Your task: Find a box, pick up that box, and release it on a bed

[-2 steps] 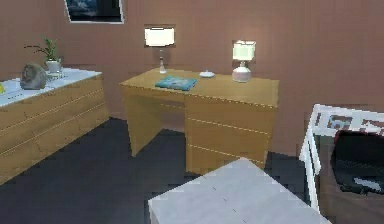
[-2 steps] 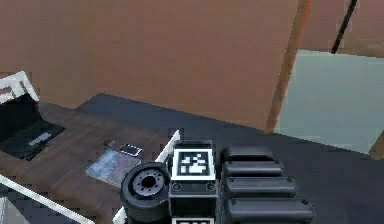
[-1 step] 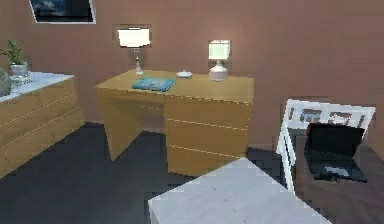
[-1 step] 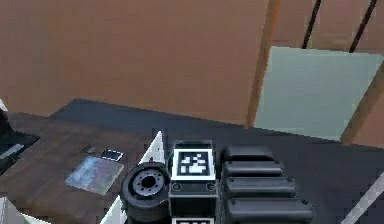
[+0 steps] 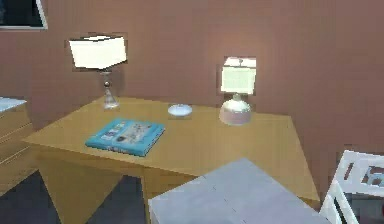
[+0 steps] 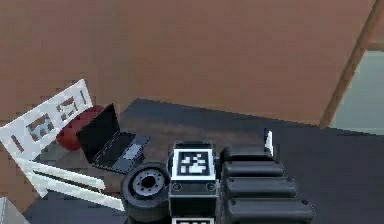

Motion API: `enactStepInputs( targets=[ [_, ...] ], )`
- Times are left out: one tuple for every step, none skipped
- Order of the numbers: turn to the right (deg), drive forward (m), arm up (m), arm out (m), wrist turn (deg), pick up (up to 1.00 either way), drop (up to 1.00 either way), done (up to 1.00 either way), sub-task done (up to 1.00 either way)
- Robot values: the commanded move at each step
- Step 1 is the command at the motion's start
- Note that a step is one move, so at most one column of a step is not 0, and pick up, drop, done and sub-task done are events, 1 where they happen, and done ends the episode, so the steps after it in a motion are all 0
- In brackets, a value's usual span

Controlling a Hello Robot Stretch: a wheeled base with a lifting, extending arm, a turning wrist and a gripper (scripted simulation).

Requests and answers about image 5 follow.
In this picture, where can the grey box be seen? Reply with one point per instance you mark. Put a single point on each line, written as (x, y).
(230, 196)

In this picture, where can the tall silver table lamp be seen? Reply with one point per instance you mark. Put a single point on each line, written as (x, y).
(98, 53)

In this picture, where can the blue book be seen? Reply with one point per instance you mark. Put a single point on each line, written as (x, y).
(126, 136)

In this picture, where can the short round-base table lamp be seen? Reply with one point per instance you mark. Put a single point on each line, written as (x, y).
(237, 100)

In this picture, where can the wooden chest of drawers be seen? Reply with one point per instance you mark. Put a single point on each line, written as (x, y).
(11, 143)

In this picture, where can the wooden desk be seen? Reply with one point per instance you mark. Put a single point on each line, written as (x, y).
(213, 143)

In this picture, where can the white bowl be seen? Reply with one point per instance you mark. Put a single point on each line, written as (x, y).
(180, 110)

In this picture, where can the white chair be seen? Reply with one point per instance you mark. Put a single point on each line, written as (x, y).
(356, 180)

